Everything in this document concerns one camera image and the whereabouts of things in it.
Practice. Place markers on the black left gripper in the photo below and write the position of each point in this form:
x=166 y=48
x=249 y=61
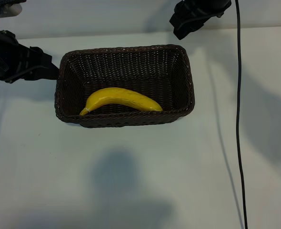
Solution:
x=21 y=66

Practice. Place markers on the yellow banana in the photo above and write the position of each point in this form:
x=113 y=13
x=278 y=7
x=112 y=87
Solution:
x=121 y=95

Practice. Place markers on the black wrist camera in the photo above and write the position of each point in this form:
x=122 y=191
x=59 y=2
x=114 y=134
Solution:
x=41 y=57
x=178 y=19

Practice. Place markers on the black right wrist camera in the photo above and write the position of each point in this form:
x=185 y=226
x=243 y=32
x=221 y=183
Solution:
x=178 y=19

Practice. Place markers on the dark brown wicker basket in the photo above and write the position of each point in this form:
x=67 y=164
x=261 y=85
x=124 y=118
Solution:
x=131 y=71

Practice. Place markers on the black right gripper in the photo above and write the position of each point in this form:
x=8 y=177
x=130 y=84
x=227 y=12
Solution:
x=207 y=16

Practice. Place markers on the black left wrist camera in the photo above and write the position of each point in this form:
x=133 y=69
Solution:
x=41 y=57

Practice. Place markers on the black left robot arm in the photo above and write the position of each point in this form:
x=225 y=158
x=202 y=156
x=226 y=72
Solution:
x=0 y=55

